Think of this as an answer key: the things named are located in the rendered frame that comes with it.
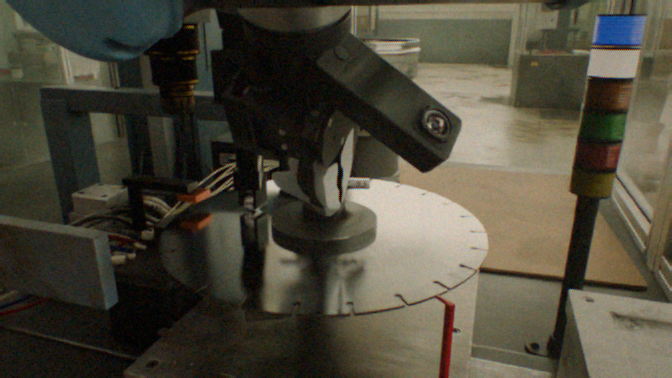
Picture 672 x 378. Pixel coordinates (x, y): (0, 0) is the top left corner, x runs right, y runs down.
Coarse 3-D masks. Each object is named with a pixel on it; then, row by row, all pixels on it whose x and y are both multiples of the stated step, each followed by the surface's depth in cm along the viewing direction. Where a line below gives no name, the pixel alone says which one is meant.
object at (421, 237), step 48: (384, 192) 61; (192, 240) 47; (240, 240) 47; (384, 240) 47; (432, 240) 47; (480, 240) 47; (192, 288) 39; (240, 288) 39; (288, 288) 39; (336, 288) 39; (384, 288) 39; (432, 288) 39
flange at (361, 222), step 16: (288, 208) 53; (304, 208) 49; (352, 208) 52; (368, 208) 53; (272, 224) 49; (288, 224) 48; (304, 224) 48; (320, 224) 48; (336, 224) 48; (352, 224) 48; (368, 224) 49; (288, 240) 47; (304, 240) 46; (320, 240) 45; (336, 240) 46; (352, 240) 46
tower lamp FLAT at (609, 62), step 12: (600, 48) 49; (612, 48) 48; (624, 48) 48; (636, 48) 48; (600, 60) 49; (612, 60) 48; (624, 60) 48; (636, 60) 49; (588, 72) 51; (600, 72) 49; (612, 72) 49; (624, 72) 49
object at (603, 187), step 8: (576, 168) 54; (576, 176) 54; (584, 176) 53; (592, 176) 52; (600, 176) 52; (608, 176) 52; (576, 184) 54; (584, 184) 53; (592, 184) 53; (600, 184) 52; (608, 184) 53; (576, 192) 54; (584, 192) 53; (592, 192) 53; (600, 192) 53; (608, 192) 53
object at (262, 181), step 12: (240, 132) 46; (240, 156) 47; (252, 156) 47; (240, 168) 48; (252, 168) 48; (240, 180) 47; (252, 180) 47; (264, 180) 54; (240, 192) 54; (252, 192) 53; (264, 192) 54; (240, 204) 54; (264, 204) 55
